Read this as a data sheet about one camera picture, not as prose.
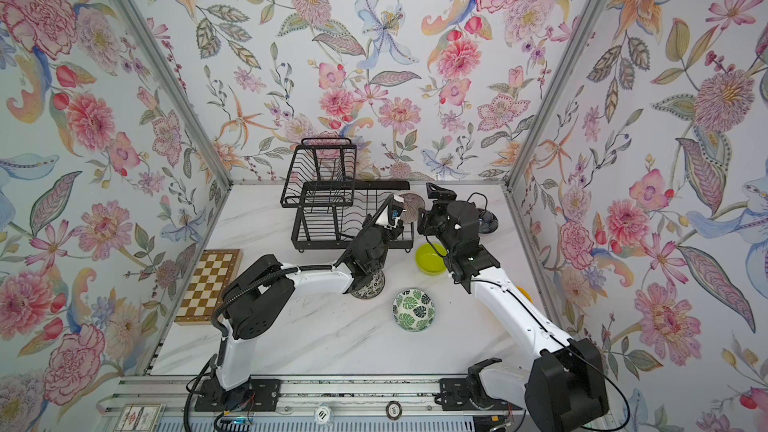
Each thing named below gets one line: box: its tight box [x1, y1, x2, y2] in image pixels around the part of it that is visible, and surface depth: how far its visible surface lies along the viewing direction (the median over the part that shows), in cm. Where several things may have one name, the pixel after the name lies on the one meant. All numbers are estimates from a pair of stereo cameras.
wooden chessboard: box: [174, 248, 243, 325], surface depth 92 cm
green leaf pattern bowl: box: [392, 289, 436, 332], surface depth 88 cm
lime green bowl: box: [415, 243, 447, 275], surface depth 96 cm
